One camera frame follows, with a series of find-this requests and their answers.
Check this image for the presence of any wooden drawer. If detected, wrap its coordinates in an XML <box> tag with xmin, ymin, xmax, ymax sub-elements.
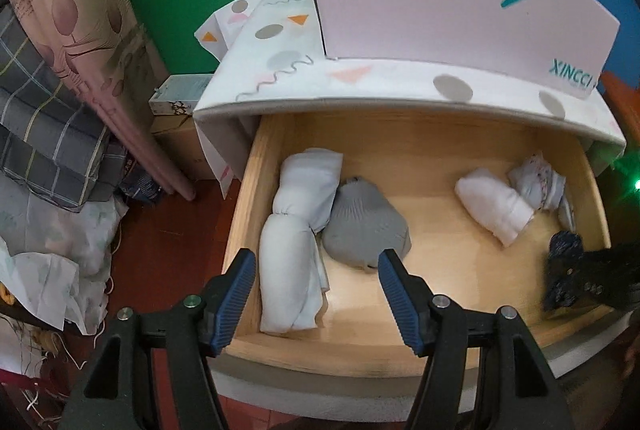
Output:
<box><xmin>207</xmin><ymin>107</ymin><xmax>628</xmax><ymax>398</ymax></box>

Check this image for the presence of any white sock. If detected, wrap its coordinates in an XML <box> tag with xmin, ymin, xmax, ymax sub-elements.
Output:
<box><xmin>455</xmin><ymin>167</ymin><xmax>536</xmax><ymax>247</ymax></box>

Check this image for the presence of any dark blue patterned cloth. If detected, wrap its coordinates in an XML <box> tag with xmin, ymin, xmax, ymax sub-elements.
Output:
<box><xmin>120</xmin><ymin>160</ymin><xmax>163</xmax><ymax>203</ymax></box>

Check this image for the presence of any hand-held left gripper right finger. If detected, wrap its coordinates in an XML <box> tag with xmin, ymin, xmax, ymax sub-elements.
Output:
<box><xmin>377</xmin><ymin>249</ymin><xmax>563</xmax><ymax>430</ymax></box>

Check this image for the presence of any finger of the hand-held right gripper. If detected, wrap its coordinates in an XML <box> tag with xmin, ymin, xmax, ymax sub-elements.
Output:
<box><xmin>547</xmin><ymin>255</ymin><xmax>613</xmax><ymax>301</ymax></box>

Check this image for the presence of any orange wooden frame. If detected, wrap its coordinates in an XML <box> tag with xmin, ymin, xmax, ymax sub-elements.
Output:
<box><xmin>597</xmin><ymin>71</ymin><xmax>640</xmax><ymax>121</ymax></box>

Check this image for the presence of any pale blue underwear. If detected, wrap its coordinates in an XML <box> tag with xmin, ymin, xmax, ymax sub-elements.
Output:
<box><xmin>258</xmin><ymin>148</ymin><xmax>343</xmax><ymax>335</ymax></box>

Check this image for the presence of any small white box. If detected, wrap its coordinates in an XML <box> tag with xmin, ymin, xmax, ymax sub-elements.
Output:
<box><xmin>149</xmin><ymin>74</ymin><xmax>213</xmax><ymax>117</ymax></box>

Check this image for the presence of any white cardboard box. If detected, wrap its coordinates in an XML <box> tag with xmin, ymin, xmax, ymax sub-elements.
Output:
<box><xmin>302</xmin><ymin>0</ymin><xmax>621</xmax><ymax>101</ymax></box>

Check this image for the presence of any white floral cloth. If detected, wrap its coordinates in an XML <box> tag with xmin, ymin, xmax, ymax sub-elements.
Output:
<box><xmin>0</xmin><ymin>197</ymin><xmax>131</xmax><ymax>336</ymax></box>

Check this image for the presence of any white patterned cover cloth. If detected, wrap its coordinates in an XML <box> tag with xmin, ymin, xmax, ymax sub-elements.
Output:
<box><xmin>194</xmin><ymin>0</ymin><xmax>626</xmax><ymax>198</ymax></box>

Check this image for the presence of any patterned light sock bundle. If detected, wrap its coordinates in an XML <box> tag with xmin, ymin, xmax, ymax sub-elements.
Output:
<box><xmin>507</xmin><ymin>152</ymin><xmax>578</xmax><ymax>231</ymax></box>

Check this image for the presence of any pink floral mattress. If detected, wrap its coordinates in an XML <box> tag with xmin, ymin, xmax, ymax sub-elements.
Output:
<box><xmin>7</xmin><ymin>0</ymin><xmax>197</xmax><ymax>201</ymax></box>

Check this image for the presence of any brown cardboard box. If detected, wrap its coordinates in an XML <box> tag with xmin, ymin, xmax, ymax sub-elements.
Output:
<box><xmin>150</xmin><ymin>112</ymin><xmax>221</xmax><ymax>181</ymax></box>

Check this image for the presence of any tangled white string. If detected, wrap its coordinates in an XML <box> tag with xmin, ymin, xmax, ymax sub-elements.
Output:
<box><xmin>0</xmin><ymin>280</ymin><xmax>116</xmax><ymax>411</ymax></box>

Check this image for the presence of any grey plaid bedding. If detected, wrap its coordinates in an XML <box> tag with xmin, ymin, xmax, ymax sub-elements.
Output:
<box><xmin>0</xmin><ymin>2</ymin><xmax>131</xmax><ymax>213</ymax></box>

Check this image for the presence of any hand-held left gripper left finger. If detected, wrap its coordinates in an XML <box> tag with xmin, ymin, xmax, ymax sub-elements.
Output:
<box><xmin>60</xmin><ymin>247</ymin><xmax>258</xmax><ymax>430</ymax></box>

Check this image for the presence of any grey knitted sock bundle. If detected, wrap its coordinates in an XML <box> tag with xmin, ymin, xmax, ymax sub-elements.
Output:
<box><xmin>321</xmin><ymin>176</ymin><xmax>413</xmax><ymax>270</ymax></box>

